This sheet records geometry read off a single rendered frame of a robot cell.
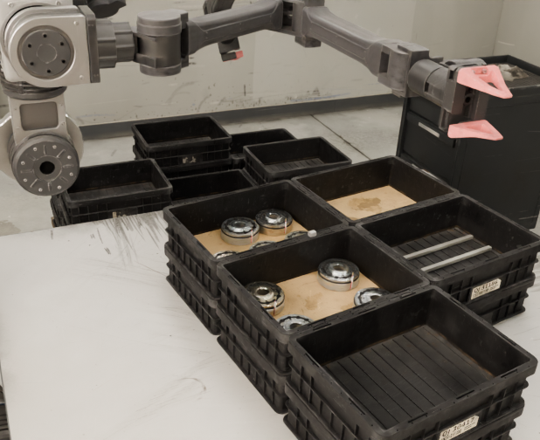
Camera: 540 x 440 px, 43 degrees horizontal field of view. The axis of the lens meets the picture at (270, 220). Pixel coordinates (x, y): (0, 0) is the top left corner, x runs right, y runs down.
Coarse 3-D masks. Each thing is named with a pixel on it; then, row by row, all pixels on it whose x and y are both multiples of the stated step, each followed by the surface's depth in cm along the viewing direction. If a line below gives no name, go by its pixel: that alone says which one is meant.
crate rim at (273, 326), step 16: (304, 240) 166; (368, 240) 168; (240, 256) 158; (256, 256) 159; (224, 272) 152; (416, 272) 156; (240, 288) 147; (416, 288) 150; (256, 304) 142; (368, 304) 144; (272, 320) 138; (320, 320) 139; (288, 336) 134
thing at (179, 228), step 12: (288, 180) 195; (228, 192) 187; (240, 192) 187; (300, 192) 190; (180, 204) 179; (192, 204) 180; (168, 216) 174; (336, 216) 178; (180, 228) 168; (336, 228) 172; (192, 240) 163; (288, 240) 166; (204, 252) 159; (240, 252) 160; (216, 264) 156
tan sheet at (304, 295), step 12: (300, 276) 170; (312, 276) 170; (360, 276) 171; (288, 288) 165; (300, 288) 165; (312, 288) 166; (324, 288) 166; (360, 288) 167; (288, 300) 161; (300, 300) 161; (312, 300) 161; (324, 300) 162; (336, 300) 162; (348, 300) 162; (288, 312) 157; (300, 312) 157; (312, 312) 157; (324, 312) 158; (336, 312) 158
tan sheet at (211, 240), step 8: (296, 224) 193; (208, 232) 187; (216, 232) 187; (200, 240) 183; (208, 240) 183; (216, 240) 183; (264, 240) 185; (272, 240) 185; (280, 240) 185; (208, 248) 180; (216, 248) 180; (224, 248) 180; (232, 248) 180; (240, 248) 180; (248, 248) 181
